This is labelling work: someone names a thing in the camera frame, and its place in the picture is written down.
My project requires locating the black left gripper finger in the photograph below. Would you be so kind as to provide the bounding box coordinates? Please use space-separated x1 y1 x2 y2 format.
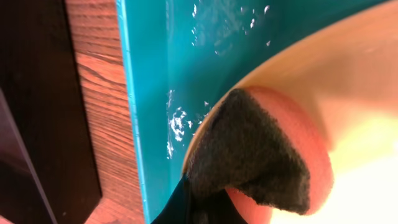
152 175 247 224

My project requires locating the yellow-green plate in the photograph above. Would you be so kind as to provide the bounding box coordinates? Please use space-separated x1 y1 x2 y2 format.
183 1 397 224

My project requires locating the black plastic tray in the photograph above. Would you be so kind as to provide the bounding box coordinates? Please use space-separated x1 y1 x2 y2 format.
1 0 102 223

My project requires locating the teal plastic tray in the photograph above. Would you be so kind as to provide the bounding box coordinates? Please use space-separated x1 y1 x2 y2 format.
116 0 381 223

